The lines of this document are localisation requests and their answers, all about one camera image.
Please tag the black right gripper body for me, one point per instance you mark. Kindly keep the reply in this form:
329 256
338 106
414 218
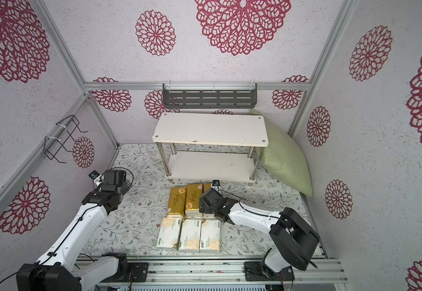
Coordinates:
207 198

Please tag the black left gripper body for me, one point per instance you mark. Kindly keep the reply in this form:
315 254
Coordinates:
119 192

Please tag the gold tissue pack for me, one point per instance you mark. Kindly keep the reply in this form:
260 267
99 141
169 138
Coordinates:
176 204
192 201
206 187

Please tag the white tissue pack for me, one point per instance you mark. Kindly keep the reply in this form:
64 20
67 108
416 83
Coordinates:
190 235
169 234
210 236

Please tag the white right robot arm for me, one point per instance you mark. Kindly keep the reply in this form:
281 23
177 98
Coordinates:
294 239

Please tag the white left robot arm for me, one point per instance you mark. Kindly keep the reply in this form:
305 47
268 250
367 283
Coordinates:
55 270

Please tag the white two-tier shelf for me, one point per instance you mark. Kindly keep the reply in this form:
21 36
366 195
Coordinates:
210 130

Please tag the light green pillow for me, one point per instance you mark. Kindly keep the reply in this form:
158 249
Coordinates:
285 160

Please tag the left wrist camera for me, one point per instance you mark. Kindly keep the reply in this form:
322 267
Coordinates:
94 175

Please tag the black wire wall rack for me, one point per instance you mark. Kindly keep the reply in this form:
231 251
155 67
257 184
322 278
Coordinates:
52 145

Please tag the grey wall-mounted metal rack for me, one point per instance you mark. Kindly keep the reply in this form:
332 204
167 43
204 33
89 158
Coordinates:
214 98

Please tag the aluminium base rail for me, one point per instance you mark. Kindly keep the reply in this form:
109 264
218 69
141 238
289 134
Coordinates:
226 274

